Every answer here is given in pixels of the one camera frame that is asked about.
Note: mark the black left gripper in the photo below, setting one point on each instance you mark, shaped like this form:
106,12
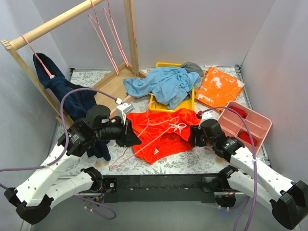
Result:
126,132

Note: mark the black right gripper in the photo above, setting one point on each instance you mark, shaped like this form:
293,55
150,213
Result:
194,135

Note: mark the orange mesh shorts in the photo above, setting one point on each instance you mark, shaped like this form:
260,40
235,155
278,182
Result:
162,134

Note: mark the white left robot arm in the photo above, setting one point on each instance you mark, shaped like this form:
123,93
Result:
35,198

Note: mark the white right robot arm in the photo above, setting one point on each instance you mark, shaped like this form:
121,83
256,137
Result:
285,199

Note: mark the light blue shorts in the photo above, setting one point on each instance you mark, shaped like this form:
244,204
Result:
169,85

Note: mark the pink hanger with navy garment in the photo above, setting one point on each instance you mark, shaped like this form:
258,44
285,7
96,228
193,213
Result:
38,58

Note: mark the yellow plastic tray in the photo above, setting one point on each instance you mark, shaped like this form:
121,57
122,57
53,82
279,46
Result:
188,103

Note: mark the pink compartment organizer box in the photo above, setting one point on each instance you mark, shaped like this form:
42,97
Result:
251,130

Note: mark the wooden clothes rack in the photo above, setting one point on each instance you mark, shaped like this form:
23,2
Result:
23,110

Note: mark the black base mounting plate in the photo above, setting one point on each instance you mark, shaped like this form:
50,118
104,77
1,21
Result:
204,188

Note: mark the red cloth in organizer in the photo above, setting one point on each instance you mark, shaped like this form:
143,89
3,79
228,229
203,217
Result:
240,111

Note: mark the orange worn folded cloth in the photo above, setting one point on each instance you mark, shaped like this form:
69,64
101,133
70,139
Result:
218,88

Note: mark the navy blue garment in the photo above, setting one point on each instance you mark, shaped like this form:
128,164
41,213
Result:
76,104

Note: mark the grey garment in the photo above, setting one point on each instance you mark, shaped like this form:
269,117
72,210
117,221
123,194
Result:
193,67

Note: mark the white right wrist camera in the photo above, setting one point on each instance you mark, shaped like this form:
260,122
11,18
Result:
203,116

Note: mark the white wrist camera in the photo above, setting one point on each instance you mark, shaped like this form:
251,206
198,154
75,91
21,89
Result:
123,109
203,116

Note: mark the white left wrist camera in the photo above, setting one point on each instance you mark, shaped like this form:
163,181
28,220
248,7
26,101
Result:
123,109

